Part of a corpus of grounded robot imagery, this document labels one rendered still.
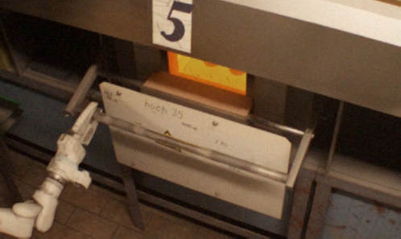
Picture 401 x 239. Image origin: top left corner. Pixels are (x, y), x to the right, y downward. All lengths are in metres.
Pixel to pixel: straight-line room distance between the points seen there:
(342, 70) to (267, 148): 0.56
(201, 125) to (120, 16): 0.52
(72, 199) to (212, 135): 1.36
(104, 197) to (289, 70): 1.86
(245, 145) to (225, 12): 0.60
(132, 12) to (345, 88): 0.47
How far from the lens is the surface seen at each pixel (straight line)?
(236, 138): 1.58
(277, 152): 1.56
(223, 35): 1.11
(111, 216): 2.74
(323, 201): 1.91
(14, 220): 1.48
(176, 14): 1.13
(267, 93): 1.59
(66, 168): 1.56
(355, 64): 1.05
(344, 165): 1.82
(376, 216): 2.00
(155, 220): 2.69
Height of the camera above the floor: 2.27
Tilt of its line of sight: 45 degrees down
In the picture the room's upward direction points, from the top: 4 degrees counter-clockwise
